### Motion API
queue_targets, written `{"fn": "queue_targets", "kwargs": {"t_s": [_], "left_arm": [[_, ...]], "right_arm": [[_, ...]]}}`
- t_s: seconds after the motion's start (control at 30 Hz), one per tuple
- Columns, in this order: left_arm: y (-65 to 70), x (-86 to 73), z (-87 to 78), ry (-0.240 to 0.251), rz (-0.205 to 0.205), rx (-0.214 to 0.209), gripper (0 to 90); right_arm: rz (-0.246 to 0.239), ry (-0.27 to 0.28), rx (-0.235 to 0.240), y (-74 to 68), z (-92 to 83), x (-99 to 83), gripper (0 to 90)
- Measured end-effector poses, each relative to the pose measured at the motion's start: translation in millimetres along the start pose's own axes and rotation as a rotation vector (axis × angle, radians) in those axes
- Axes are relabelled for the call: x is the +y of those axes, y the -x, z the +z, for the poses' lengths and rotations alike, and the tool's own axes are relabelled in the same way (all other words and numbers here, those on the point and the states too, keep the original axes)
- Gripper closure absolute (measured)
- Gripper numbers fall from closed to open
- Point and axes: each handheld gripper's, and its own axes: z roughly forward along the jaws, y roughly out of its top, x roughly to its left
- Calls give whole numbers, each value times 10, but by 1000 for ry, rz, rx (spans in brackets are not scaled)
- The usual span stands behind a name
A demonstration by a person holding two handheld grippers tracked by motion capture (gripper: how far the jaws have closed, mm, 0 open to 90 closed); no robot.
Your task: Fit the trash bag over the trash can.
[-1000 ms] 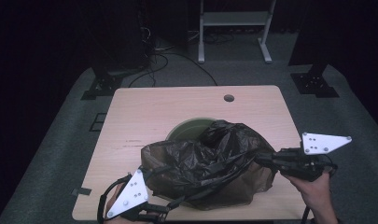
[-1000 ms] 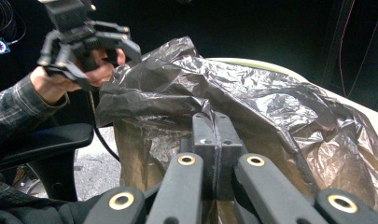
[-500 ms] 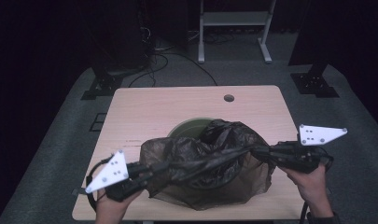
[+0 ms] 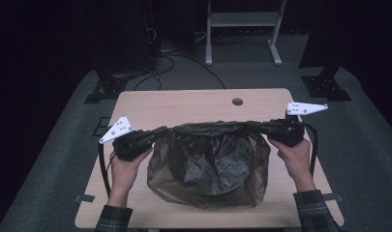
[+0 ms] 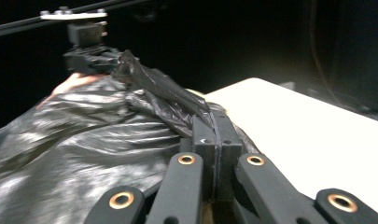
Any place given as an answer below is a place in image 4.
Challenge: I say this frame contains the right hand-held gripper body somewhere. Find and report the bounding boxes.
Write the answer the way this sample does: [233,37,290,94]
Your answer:
[266,101,329,148]

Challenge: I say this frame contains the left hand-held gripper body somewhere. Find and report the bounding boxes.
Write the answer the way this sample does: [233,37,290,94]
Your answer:
[99,115,157,162]

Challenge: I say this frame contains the black plastic trash bag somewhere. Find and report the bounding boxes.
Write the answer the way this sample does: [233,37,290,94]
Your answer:
[147,120,272,210]

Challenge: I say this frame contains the black stand base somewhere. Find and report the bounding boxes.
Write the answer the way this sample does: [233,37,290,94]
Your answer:
[83,61,129,104]
[298,64,352,102]

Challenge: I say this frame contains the black floor cables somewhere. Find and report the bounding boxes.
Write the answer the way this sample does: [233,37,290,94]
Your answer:
[132,52,226,91]

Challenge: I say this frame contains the left hand-held gripper black cable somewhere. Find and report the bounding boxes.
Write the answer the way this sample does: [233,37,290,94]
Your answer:
[98,143,116,198]

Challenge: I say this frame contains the green ribbed trash bin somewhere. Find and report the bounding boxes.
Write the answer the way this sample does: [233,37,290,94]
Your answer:
[168,133,256,209]

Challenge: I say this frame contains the right hand-held gripper black cable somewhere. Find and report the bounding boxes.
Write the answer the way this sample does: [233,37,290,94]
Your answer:
[301,122,319,178]

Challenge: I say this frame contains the white metal stand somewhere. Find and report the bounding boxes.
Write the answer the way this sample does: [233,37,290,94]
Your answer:
[205,0,287,67]

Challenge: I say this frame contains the grey tape strip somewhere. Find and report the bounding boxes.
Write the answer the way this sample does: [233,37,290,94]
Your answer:
[322,192,344,203]
[75,193,96,204]

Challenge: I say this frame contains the hand-held gripper black cable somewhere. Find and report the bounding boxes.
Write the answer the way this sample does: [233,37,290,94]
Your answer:
[301,122,319,178]
[98,143,116,198]

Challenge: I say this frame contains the person's right hand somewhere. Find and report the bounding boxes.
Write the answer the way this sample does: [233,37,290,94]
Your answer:
[268,137,313,187]

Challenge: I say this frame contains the person's left hand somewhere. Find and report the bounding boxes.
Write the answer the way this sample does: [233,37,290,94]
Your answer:
[108,148,153,196]

